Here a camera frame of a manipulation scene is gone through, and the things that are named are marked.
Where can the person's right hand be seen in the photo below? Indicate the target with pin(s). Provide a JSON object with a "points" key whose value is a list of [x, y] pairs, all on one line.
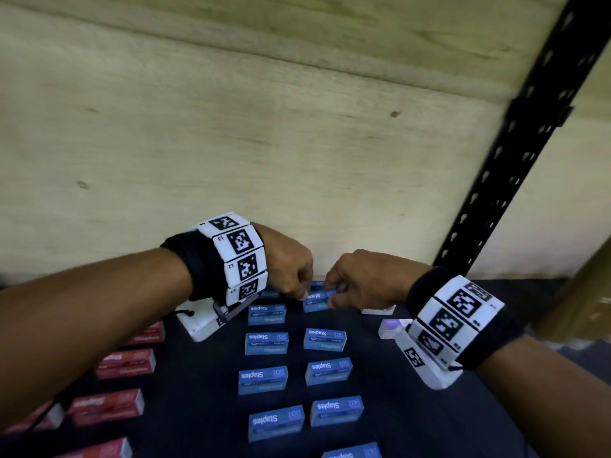
{"points": [[377, 281]]}

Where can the person's left hand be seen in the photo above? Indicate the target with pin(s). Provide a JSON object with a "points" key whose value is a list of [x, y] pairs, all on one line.
{"points": [[284, 259]]}

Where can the person's left fingers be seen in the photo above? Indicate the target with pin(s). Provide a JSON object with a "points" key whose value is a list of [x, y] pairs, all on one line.
{"points": [[300, 281]]}

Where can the person's right fingers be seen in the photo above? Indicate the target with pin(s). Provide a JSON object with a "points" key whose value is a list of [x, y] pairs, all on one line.
{"points": [[340, 283]]}

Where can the small blue staple box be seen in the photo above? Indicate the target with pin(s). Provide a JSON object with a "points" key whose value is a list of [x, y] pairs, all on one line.
{"points": [[316, 303]]}

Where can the person's left forearm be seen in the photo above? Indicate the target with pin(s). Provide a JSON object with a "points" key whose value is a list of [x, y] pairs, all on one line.
{"points": [[95, 314]]}

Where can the person's right forearm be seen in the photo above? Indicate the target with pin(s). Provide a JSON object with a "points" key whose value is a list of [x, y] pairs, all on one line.
{"points": [[549, 400]]}

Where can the small white box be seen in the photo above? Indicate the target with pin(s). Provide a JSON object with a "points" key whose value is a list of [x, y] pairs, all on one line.
{"points": [[379, 309]]}

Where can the white marker band left wrist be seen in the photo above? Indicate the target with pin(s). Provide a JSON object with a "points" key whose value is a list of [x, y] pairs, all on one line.
{"points": [[243, 255]]}

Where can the white marker band wrist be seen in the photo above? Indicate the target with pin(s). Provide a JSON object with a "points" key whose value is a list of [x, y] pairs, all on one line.
{"points": [[453, 314], [243, 255]]}

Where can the rows of blue staple boxes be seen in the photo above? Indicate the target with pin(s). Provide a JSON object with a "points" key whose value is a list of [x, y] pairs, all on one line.
{"points": [[267, 343]]}

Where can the black left wristband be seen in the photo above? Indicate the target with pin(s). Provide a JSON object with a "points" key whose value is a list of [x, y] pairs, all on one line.
{"points": [[193, 262]]}

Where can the black wristband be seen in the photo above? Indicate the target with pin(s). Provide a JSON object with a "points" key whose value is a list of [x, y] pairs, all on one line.
{"points": [[501, 336], [193, 262]]}

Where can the white marker band right wrist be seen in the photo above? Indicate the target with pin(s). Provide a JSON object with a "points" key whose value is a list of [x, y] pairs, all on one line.
{"points": [[453, 314]]}

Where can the red staple box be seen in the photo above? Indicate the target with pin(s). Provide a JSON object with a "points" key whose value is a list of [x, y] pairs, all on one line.
{"points": [[125, 363], [106, 407], [98, 450], [36, 419], [145, 334]]}

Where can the black right wristband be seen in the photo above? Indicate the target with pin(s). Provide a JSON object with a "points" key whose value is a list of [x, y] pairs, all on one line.
{"points": [[501, 336]]}

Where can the black perforated shelf upright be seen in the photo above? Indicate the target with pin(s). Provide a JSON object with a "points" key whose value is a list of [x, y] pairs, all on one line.
{"points": [[520, 138]]}

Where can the brown cardboard box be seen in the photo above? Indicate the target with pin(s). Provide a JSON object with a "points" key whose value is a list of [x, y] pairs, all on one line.
{"points": [[580, 300]]}

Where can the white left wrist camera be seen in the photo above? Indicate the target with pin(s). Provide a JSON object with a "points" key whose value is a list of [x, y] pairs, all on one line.
{"points": [[203, 321]]}

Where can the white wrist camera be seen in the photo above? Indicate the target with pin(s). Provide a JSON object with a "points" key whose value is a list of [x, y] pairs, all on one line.
{"points": [[429, 372], [203, 321]]}

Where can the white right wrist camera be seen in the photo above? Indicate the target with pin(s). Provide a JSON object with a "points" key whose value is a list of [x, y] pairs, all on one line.
{"points": [[429, 372]]}

